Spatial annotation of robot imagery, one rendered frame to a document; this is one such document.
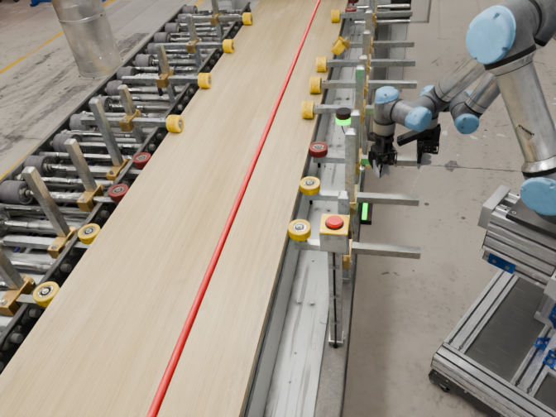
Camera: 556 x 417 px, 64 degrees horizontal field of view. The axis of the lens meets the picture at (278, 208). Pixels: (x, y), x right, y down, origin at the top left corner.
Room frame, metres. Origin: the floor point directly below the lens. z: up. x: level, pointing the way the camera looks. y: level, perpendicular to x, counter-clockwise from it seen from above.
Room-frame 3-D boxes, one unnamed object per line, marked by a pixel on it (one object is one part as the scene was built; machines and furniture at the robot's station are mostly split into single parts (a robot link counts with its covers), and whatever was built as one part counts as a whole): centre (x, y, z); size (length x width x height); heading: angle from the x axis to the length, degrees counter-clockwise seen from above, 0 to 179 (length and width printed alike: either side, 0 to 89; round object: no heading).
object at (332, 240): (0.80, -0.13, 1.18); 0.07 x 0.07 x 0.08; 74
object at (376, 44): (2.51, -0.71, 0.95); 0.37 x 0.03 x 0.03; 74
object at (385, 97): (1.31, -0.40, 1.24); 0.09 x 0.08 x 0.11; 35
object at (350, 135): (1.29, -0.28, 0.93); 0.04 x 0.04 x 0.48; 74
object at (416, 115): (1.24, -0.47, 1.24); 0.11 x 0.11 x 0.08; 35
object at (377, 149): (1.31, -0.40, 1.08); 0.09 x 0.08 x 0.12; 4
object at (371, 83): (2.05, -0.50, 0.95); 0.50 x 0.04 x 0.04; 74
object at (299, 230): (1.13, -0.07, 0.85); 0.08 x 0.08 x 0.11
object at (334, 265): (0.80, -0.13, 0.93); 0.05 x 0.05 x 0.45; 74
